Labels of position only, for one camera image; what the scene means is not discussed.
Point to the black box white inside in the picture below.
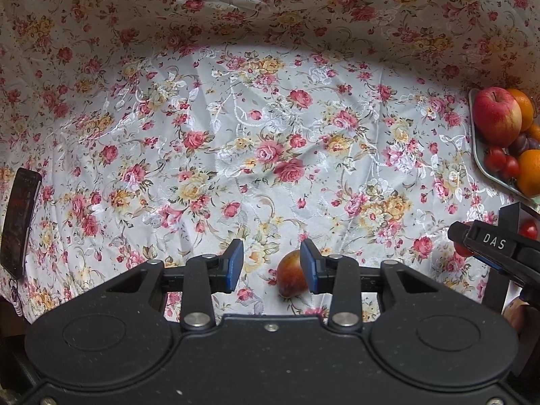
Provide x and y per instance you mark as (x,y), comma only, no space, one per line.
(495,295)

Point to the pale green plate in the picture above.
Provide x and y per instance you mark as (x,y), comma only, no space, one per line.
(485,164)

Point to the purple plum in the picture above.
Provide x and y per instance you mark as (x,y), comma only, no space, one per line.
(521,143)

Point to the small red-yellow fruit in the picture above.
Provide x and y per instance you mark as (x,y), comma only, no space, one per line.
(290,275)

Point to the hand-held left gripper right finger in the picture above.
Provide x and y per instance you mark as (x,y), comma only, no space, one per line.
(309,265)

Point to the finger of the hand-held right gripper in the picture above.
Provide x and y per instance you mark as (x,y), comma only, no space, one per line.
(493,242)

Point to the large knobbed orange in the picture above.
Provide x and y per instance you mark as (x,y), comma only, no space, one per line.
(530,173)

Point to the small mandarin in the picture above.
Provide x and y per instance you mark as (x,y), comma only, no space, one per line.
(535,131)

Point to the red tomato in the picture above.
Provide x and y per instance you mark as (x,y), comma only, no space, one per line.
(494,158)
(528,230)
(511,168)
(462,249)

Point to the black smartphone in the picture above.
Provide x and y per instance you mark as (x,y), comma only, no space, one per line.
(19,219)

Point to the large orange with stem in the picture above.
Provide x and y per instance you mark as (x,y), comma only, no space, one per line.
(525,107)

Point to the floral tablecloth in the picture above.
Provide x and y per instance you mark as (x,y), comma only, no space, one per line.
(253,114)

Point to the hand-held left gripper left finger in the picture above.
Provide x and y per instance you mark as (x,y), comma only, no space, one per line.
(234,265)

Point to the red yellow apple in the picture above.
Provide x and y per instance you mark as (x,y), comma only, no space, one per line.
(498,114)

